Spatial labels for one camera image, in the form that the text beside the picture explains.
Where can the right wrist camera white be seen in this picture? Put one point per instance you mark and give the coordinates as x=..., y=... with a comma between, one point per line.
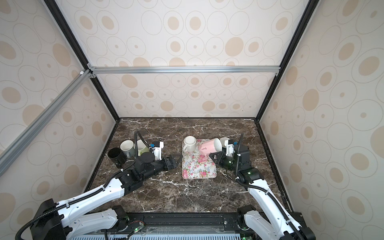
x=230, y=150

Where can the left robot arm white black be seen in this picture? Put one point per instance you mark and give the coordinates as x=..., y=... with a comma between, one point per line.
x=57, y=221

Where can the floral rectangular tray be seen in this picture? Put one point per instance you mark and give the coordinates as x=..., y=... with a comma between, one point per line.
x=197, y=166

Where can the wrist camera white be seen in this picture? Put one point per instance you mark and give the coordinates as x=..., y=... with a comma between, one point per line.
x=156, y=148
x=230, y=150

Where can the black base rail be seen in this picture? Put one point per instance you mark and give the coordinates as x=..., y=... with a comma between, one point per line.
x=117, y=220

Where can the diagonal aluminium bar left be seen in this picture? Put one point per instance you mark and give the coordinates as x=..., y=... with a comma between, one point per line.
x=27, y=136

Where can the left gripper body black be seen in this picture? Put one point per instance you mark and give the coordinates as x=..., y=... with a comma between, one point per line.
x=169, y=166

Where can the horizontal aluminium bar back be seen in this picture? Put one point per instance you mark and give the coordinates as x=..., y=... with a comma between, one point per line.
x=185, y=70

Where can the pink faceted mug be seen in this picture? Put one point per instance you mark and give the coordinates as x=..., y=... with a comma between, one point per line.
x=211, y=146

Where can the dark teal mug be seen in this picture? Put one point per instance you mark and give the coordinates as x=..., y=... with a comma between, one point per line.
x=224, y=141

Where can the black mug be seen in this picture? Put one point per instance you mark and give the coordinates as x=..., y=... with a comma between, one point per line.
x=117, y=156

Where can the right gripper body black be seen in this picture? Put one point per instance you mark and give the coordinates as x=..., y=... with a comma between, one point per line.
x=226, y=162

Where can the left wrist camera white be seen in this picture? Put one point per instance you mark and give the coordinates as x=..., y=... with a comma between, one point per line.
x=156, y=148

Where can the light green mug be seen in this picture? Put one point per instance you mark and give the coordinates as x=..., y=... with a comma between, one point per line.
x=142, y=148

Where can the white mug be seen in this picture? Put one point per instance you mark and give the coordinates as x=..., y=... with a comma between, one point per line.
x=190, y=144

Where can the grey mug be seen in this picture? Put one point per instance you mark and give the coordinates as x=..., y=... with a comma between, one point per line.
x=127, y=147

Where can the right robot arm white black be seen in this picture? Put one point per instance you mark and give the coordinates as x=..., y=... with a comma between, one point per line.
x=278, y=223

